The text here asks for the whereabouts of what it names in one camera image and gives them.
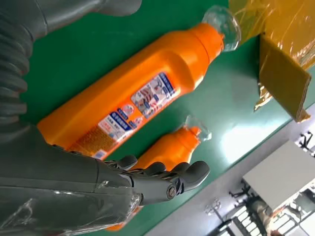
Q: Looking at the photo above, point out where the green table mat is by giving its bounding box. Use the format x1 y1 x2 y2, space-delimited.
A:
21 0 315 236

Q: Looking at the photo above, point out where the person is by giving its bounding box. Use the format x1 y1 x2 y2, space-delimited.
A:
247 195 279 236

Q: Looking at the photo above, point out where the white office desk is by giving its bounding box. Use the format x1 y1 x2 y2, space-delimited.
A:
242 140 315 212

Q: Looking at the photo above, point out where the yellow taped cardboard box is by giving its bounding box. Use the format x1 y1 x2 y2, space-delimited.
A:
229 0 315 124

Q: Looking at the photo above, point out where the black office chair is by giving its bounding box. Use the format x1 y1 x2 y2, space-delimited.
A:
298 130 315 154

